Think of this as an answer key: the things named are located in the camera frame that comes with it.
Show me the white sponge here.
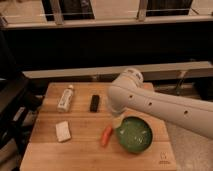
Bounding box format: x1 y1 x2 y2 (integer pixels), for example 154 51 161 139
55 121 71 142

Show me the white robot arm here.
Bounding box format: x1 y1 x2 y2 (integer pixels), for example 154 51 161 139
107 68 213 139

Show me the green ceramic bowl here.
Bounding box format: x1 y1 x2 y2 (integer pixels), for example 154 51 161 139
115 116 153 154

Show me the black rectangular block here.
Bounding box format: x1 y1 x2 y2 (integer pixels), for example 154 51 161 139
90 95 100 112

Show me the white plastic bottle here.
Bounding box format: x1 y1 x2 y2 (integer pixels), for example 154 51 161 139
57 84 74 112

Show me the orange carrot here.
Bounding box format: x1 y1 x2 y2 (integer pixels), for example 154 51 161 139
101 125 113 147

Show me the wooden cutting board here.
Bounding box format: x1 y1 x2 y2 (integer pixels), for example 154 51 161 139
20 83 177 171

